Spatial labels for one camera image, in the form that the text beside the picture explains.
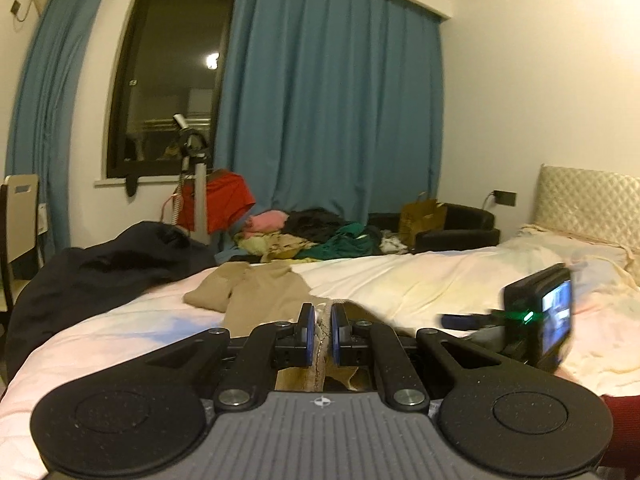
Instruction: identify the tan khaki t-shirt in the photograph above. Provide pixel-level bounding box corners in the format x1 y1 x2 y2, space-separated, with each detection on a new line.
183 261 371 392

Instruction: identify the red sleeve forearm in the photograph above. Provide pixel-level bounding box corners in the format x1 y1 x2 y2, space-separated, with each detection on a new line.
601 396 640 479

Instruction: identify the black clothes pile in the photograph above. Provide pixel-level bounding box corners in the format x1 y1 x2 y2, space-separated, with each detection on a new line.
281 208 362 244

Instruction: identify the pastel tie-dye bed sheet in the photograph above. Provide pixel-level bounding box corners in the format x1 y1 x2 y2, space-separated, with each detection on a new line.
1 228 639 479

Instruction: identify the beige patterned garment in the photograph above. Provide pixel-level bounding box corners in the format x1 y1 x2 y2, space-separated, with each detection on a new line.
235 231 316 262

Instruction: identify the green garment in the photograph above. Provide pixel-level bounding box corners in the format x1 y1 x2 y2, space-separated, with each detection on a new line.
295 222 383 260

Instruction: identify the black armchair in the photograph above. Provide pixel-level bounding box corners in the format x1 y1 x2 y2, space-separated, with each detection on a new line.
367 203 501 254

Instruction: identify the pink folded garment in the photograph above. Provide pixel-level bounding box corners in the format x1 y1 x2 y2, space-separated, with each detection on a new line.
241 209 288 238

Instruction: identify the beige quilted headboard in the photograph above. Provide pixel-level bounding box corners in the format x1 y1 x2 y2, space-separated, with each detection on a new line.
533 165 639 250

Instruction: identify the red garment on stand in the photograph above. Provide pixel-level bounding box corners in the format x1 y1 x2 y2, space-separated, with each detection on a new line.
177 170 256 234

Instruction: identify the silver tripod stand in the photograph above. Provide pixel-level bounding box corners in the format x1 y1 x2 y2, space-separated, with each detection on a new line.
172 113 209 245

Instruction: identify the black garment on bed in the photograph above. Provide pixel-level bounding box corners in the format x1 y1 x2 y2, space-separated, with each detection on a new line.
6 221 216 378

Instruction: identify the blue right curtain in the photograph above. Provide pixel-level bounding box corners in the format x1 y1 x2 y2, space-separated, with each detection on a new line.
215 0 444 222

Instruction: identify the beige chair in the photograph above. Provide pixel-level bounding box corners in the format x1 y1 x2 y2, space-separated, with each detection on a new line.
1 174 39 330

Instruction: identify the dark window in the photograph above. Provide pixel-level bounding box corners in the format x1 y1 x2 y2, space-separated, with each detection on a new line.
105 0 234 178

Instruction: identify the black wall socket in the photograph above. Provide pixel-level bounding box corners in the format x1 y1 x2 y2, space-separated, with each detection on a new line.
492 190 518 207

